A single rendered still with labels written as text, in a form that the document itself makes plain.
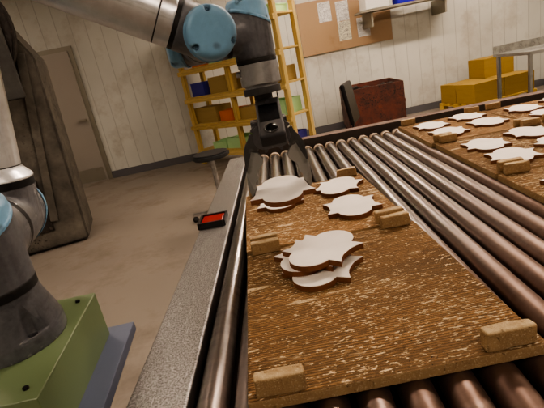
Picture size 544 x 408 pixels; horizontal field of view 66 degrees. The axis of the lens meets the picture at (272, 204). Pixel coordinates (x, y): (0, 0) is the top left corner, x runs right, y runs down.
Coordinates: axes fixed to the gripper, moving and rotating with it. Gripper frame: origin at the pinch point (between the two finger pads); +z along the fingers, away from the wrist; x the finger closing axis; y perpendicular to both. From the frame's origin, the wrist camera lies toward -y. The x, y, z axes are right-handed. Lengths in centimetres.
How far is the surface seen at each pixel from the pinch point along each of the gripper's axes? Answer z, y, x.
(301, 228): 11.9, 7.5, -2.8
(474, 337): 12.7, -37.7, -19.2
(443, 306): 12.5, -30.4, -18.5
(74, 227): 84, 318, 206
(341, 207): 10.6, 12.9, -13.0
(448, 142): 11, 57, -58
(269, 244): 10.2, -2.3, 4.6
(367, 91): 28, 543, -153
